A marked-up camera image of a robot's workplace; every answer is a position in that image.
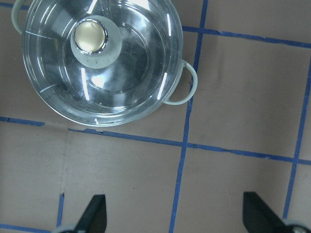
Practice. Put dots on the pale green cooking pot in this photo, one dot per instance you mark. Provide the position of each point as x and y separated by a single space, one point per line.
104 60

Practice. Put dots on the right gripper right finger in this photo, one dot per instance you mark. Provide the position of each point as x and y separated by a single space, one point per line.
258 217

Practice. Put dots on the glass pot lid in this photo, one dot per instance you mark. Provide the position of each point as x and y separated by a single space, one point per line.
102 60

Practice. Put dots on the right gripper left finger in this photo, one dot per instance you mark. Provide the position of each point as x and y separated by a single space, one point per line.
94 218

